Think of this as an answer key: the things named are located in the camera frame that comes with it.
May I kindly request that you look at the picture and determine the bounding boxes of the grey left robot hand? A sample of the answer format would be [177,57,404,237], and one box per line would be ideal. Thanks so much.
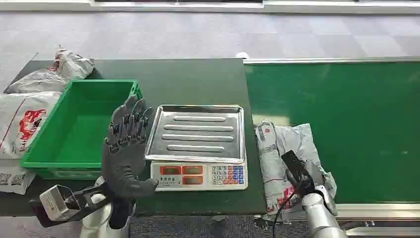
[101,95,159,199]

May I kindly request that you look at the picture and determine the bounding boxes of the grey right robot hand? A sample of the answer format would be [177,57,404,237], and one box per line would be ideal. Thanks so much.
[281,150,326,198]

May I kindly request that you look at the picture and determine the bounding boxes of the grey plastic parcel bag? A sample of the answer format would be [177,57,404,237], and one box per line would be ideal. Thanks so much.
[255,119,338,222]

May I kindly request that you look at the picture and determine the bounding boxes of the green plastic crate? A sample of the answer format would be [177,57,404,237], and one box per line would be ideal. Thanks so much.
[20,79,144,180]

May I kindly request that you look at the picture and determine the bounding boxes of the green conveyor belt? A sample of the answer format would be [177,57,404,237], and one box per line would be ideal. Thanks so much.
[244,57,420,220]

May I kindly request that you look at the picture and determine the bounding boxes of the white electronic scale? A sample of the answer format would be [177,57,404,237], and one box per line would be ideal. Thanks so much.
[150,159,249,192]

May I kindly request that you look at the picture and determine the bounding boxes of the steel scale pan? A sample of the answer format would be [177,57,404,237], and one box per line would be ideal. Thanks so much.
[145,105,246,164]

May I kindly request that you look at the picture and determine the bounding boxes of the crumpled white parcel bag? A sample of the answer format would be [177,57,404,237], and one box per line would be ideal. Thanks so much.
[5,45,96,95]

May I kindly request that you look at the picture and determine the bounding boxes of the white parcel with red print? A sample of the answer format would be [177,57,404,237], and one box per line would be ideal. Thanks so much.
[0,91,63,161]

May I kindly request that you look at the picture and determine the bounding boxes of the white parcel with QR codes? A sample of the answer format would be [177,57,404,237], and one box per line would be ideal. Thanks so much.
[0,159,36,195]

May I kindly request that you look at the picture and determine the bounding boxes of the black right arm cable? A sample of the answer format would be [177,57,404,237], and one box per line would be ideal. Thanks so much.
[272,192,297,238]

